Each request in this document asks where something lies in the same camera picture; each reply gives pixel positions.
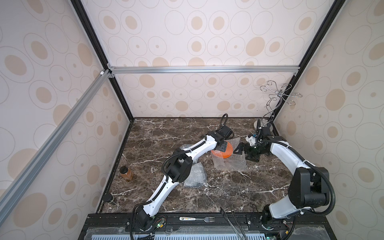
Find amber glass jar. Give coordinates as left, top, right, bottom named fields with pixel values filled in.
left=119, top=166, right=134, bottom=182

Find black frame post back left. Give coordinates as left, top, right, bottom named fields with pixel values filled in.
left=70, top=0, right=135, bottom=122

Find chrome wire mug tree stand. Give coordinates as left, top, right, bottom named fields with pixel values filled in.
left=254, top=80, right=303, bottom=131

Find aluminium rail back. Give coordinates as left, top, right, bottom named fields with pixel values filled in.
left=110, top=65, right=300, bottom=74

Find aluminium rail left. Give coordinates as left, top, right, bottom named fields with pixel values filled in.
left=1, top=69, right=112, bottom=225

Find black round knob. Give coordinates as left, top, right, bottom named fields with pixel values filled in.
left=102, top=193, right=117, bottom=205

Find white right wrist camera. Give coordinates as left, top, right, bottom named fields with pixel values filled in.
left=246, top=135, right=257, bottom=147

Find orange dinner plate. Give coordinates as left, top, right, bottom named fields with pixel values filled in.
left=211, top=142, right=234, bottom=159

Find bubble wrap sheet around orange plate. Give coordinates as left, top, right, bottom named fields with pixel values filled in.
left=211, top=138, right=248, bottom=172

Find black frame post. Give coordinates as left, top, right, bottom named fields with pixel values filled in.
left=272, top=0, right=346, bottom=121
left=70, top=0, right=135, bottom=122

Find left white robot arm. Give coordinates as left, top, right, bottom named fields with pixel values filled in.
left=130, top=114, right=233, bottom=231

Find black base platform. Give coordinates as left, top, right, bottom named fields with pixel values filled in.
left=79, top=213, right=336, bottom=240

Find black tongs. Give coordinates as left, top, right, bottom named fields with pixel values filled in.
left=220, top=207, right=248, bottom=240

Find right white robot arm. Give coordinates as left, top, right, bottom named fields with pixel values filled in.
left=234, top=127, right=336, bottom=228

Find fork with patterned handle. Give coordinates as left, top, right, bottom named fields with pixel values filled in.
left=179, top=217, right=216, bottom=223

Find black frame post back right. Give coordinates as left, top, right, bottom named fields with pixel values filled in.
left=272, top=0, right=346, bottom=121

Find aluminium rail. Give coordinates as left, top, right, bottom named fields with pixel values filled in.
left=110, top=65, right=300, bottom=74
left=1, top=69, right=112, bottom=225

